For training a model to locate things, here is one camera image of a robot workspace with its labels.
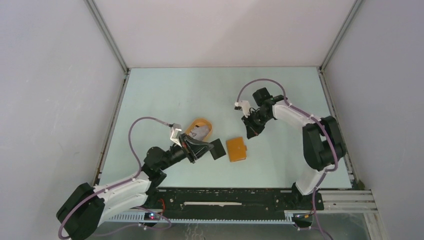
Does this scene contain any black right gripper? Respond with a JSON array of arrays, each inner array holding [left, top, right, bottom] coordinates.
[[242, 109, 272, 139]]

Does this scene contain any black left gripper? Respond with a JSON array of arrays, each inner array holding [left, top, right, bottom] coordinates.
[[159, 132, 214, 171]]

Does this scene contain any orange leather card holder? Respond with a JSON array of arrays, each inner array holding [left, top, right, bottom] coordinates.
[[226, 136, 247, 163]]

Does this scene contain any beige oval plastic tray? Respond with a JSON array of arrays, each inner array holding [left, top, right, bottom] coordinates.
[[184, 118, 213, 142]]

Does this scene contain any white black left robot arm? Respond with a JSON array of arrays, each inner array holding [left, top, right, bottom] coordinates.
[[56, 133, 222, 240]]

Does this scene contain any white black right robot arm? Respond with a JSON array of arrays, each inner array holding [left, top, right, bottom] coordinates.
[[234, 87, 346, 209]]

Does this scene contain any silver VIP card upper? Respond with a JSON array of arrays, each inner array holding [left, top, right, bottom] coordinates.
[[188, 125, 210, 141]]

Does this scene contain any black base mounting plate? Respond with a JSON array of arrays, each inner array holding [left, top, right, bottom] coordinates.
[[142, 187, 324, 220]]

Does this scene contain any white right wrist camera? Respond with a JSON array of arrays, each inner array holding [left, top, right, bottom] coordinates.
[[234, 100, 251, 118]]

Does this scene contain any white slotted cable duct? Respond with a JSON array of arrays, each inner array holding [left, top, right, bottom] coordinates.
[[104, 211, 294, 225]]

